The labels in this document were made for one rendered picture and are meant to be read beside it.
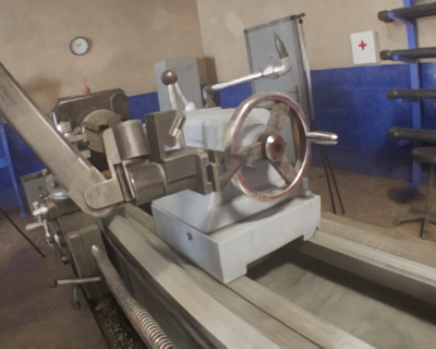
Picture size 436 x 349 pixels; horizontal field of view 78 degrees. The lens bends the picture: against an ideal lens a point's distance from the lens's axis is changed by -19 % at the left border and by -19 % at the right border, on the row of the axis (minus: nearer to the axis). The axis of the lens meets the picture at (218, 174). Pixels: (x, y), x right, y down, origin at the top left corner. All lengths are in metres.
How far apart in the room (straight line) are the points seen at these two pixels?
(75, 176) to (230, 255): 0.34
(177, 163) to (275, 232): 0.31
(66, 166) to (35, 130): 0.08
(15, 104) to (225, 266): 0.49
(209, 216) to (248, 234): 0.09
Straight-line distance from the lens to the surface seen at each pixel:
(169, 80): 0.66
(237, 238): 0.64
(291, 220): 0.74
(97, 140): 1.90
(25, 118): 0.53
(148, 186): 0.48
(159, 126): 0.48
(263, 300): 0.61
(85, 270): 1.27
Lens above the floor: 1.22
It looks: 15 degrees down
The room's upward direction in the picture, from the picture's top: 8 degrees counter-clockwise
